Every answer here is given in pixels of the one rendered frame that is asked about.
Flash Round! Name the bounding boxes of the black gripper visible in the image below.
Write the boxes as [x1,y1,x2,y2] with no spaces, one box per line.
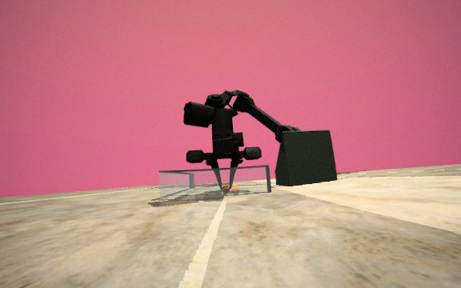
[186,126,262,169]

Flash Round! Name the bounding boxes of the low clear glass walls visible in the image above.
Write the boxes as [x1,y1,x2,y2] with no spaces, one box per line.
[159,167,270,199]

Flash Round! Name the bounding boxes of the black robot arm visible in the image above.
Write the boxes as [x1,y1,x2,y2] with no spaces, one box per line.
[183,90,301,154]

